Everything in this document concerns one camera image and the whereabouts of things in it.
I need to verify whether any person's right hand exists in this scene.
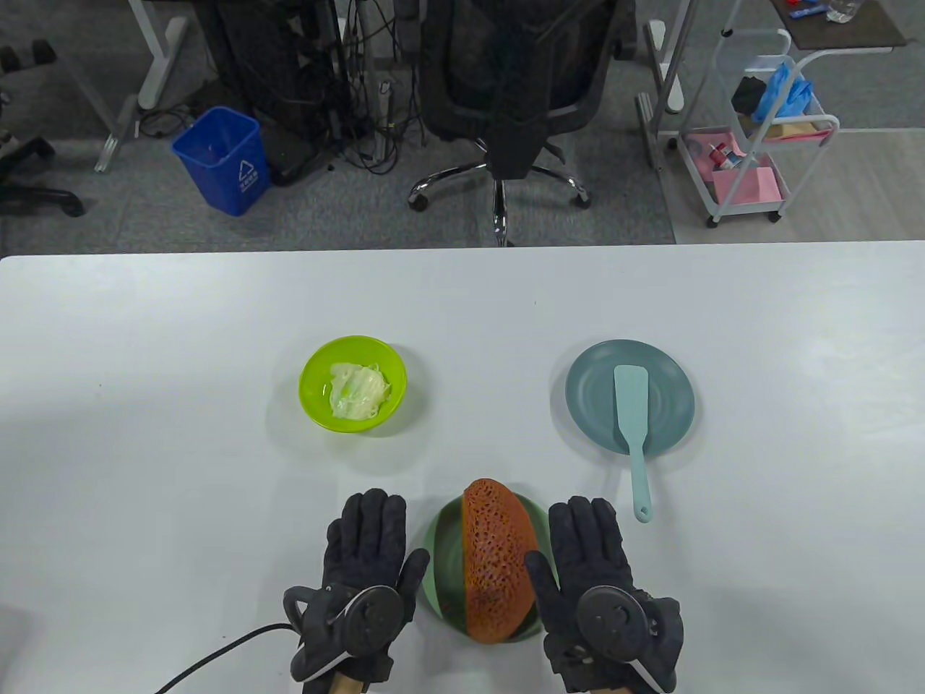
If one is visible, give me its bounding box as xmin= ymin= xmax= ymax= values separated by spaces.
xmin=525 ymin=495 xmax=684 ymax=694

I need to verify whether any person's left hand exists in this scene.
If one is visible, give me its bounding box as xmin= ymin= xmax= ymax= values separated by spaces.
xmin=291 ymin=489 xmax=431 ymax=694

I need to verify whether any pale green plate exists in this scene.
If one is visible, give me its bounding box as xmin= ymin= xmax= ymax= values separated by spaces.
xmin=423 ymin=494 xmax=557 ymax=643

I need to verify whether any brown bread slice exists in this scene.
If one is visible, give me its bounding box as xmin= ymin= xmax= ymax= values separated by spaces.
xmin=462 ymin=479 xmax=537 ymax=644

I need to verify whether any teal dessert spatula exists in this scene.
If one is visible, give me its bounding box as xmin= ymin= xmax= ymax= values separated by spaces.
xmin=614 ymin=365 xmax=653 ymax=523

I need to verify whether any black and white controller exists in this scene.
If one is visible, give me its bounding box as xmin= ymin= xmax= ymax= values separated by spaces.
xmin=576 ymin=586 xmax=680 ymax=691
xmin=283 ymin=584 xmax=404 ymax=680

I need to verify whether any blue-grey plate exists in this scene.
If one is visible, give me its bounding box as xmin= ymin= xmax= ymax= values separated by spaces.
xmin=565 ymin=340 xmax=696 ymax=458

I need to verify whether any lime green bowl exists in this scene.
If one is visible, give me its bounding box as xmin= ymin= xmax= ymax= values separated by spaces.
xmin=299 ymin=336 xmax=408 ymax=434

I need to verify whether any white trolley cart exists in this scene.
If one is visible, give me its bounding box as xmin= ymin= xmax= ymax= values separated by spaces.
xmin=677 ymin=29 xmax=841 ymax=228

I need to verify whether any pink folder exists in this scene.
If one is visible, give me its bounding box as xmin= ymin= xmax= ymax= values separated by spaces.
xmin=712 ymin=168 xmax=783 ymax=207

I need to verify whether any blue trash bin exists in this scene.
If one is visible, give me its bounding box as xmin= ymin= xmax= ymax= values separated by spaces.
xmin=171 ymin=107 xmax=272 ymax=216

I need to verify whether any white desk leg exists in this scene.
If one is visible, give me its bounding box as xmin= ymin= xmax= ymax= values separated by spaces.
xmin=645 ymin=20 xmax=686 ymax=113
xmin=129 ymin=0 xmax=190 ymax=109

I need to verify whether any grey metal table leg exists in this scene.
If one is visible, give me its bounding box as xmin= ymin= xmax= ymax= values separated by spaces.
xmin=43 ymin=43 xmax=142 ymax=173

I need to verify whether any black office chair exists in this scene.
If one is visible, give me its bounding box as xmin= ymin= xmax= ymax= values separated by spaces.
xmin=408 ymin=0 xmax=637 ymax=248

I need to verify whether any black cloth bundle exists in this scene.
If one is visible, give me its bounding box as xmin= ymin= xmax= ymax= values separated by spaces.
xmin=731 ymin=74 xmax=767 ymax=115

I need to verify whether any black chair base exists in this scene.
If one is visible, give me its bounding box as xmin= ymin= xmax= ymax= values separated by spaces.
xmin=0 ymin=40 xmax=85 ymax=218

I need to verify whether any black computer tower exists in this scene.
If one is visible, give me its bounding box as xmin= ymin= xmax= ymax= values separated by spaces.
xmin=199 ymin=0 xmax=340 ymax=185

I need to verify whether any blue plastic bag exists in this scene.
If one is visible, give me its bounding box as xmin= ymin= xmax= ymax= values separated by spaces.
xmin=752 ymin=62 xmax=814 ymax=124

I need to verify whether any brown side table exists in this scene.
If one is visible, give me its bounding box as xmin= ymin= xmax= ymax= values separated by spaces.
xmin=768 ymin=0 xmax=908 ymax=51

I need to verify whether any black glove cable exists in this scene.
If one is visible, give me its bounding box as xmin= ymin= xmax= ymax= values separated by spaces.
xmin=155 ymin=623 xmax=301 ymax=694

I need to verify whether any tangle of black cables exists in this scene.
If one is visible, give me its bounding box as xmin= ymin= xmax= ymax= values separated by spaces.
xmin=329 ymin=0 xmax=431 ymax=176

